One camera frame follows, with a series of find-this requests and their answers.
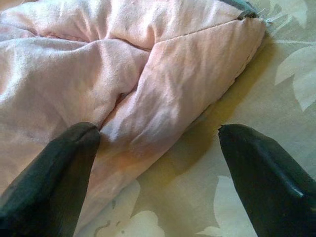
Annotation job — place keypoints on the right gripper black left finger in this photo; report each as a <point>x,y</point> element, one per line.
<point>49,185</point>

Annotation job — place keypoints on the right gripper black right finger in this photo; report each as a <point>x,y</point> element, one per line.
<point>271,187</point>

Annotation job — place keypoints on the pink printed blanket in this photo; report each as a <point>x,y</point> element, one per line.
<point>98,74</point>

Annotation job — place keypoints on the grey floral bed sheet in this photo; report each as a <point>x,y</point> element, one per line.
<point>197,185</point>

